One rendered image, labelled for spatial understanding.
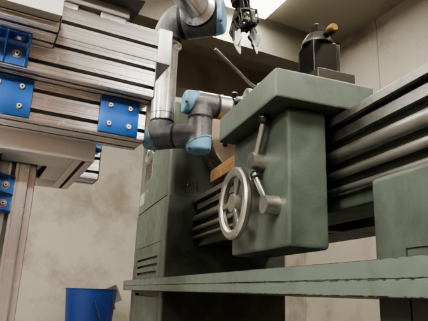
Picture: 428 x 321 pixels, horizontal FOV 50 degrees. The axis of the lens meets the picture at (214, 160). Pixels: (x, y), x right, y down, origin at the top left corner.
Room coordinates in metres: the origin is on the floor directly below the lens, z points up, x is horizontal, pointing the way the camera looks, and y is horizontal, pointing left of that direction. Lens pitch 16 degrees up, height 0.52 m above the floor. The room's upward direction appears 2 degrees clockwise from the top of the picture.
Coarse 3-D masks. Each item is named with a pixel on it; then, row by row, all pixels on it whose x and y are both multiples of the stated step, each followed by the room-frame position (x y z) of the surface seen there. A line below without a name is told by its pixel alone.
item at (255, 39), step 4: (252, 32) 1.53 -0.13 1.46; (248, 36) 1.54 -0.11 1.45; (252, 36) 1.54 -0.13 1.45; (256, 36) 1.52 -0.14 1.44; (260, 36) 1.50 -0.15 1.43; (252, 40) 1.54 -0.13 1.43; (256, 40) 1.53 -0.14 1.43; (252, 44) 1.54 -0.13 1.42; (256, 44) 1.54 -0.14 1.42; (256, 48) 1.54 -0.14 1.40; (256, 52) 1.54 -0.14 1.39
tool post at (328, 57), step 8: (312, 40) 0.99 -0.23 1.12; (320, 40) 1.00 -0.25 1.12; (304, 48) 1.03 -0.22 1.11; (312, 48) 0.99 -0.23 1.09; (320, 48) 1.00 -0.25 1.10; (328, 48) 1.00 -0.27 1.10; (336, 48) 1.02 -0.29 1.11; (304, 56) 1.03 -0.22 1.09; (312, 56) 1.00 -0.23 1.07; (320, 56) 0.99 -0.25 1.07; (328, 56) 1.00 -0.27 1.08; (336, 56) 1.01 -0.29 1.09; (304, 64) 1.03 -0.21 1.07; (312, 64) 1.00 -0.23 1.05; (320, 64) 0.99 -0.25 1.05; (328, 64) 1.00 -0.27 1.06; (336, 64) 1.01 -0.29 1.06; (304, 72) 1.03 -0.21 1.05
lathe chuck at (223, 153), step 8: (240, 96) 1.59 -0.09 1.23; (216, 120) 1.56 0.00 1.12; (216, 128) 1.56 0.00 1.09; (216, 136) 1.56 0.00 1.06; (216, 144) 1.56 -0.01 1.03; (224, 144) 1.58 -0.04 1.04; (216, 152) 1.56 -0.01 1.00; (224, 152) 1.57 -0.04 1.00; (232, 152) 1.58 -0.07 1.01; (216, 160) 1.60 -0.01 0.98; (224, 160) 1.57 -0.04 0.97
